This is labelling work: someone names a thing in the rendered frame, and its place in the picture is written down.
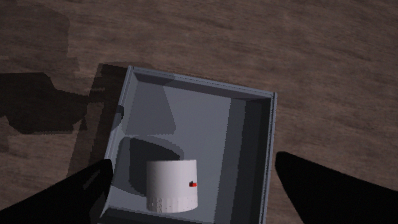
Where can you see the grey cylinder with two slots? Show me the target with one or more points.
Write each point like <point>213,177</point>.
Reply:
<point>171,186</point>

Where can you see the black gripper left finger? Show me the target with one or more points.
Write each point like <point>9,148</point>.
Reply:
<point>78,199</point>

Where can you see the grey square tray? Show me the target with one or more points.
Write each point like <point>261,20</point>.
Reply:
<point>228,129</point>

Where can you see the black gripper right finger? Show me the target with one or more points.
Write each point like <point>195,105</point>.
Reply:
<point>325,196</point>

